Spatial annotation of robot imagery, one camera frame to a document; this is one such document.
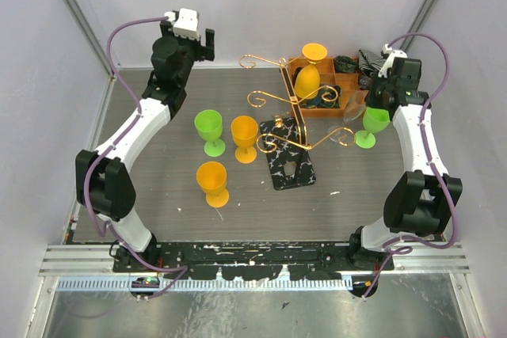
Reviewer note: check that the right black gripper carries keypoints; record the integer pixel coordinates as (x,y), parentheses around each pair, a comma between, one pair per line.
(371,100)

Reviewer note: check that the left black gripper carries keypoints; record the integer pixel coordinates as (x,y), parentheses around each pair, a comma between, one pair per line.
(204,52)

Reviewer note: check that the clear champagne flute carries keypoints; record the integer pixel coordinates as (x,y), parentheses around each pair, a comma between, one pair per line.
(353,110)

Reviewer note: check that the orange goblet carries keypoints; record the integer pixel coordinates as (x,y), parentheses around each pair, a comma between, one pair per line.
(244,130)
(212,179)
(308,79)

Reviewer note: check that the gold wine glass rack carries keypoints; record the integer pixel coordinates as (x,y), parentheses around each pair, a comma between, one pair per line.
(285,139)

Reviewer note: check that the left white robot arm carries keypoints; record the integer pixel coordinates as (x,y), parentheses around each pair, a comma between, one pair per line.
(103,183)

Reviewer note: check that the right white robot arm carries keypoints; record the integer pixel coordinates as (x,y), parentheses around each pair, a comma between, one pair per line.
(420,204)

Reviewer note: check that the dark cloth right compartment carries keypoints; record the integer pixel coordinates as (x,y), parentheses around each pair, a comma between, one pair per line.
(365,82)

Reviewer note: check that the dark cloth compartment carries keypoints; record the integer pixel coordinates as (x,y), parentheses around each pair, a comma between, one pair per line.
(345,64)
(365,82)

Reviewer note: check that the green goblet right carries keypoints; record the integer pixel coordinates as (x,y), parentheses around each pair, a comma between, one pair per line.
(375,120)

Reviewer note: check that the green goblet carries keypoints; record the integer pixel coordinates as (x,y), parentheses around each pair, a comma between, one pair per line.
(375,120)
(209,125)

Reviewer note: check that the striped grey cloth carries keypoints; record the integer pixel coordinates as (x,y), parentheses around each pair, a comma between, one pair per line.
(369,63)

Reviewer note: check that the orange divided tray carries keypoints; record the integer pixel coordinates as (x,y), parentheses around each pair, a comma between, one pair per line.
(348,84)

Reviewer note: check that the dark cloth rear compartment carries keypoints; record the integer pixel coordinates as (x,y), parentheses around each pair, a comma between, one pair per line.
(345,64)

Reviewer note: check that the dark patterned cloth in tray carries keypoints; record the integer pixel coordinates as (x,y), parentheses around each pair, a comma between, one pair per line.
(329,97)

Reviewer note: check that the green goblet left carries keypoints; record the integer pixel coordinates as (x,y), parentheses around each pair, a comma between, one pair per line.
(209,125)

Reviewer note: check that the orange goblet front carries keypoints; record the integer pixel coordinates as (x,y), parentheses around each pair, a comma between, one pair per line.
(212,179)

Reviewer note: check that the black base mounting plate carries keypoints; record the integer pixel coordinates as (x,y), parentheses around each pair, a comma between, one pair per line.
(258,260)

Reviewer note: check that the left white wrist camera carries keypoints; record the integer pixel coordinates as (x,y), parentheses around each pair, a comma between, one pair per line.
(184,23)

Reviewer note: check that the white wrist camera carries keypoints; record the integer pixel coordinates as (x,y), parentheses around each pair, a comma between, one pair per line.
(184,23)
(390,54)

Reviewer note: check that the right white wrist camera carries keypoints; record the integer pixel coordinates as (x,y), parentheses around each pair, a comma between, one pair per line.
(390,54)

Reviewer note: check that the slotted cable duct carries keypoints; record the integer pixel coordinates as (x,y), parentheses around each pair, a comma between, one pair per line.
(142,284)

